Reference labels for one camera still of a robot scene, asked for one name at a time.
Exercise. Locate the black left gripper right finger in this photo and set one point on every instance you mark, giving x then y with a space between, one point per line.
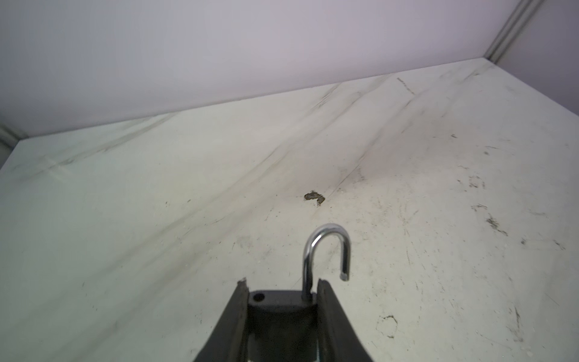
337 340

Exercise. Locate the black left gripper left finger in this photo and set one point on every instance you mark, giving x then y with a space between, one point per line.
229 339

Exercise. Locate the black padlock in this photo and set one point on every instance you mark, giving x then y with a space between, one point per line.
283 324

